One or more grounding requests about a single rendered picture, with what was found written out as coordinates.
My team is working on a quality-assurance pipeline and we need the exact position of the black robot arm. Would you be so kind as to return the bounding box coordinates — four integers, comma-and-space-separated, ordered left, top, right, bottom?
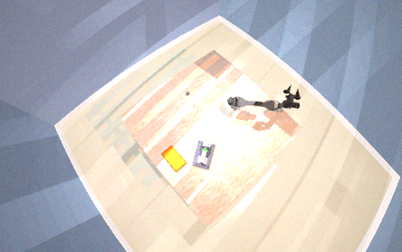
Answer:
227, 95, 300, 111

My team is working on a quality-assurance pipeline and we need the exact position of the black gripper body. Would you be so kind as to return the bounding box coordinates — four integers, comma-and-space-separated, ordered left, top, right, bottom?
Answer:
283, 89, 301, 101

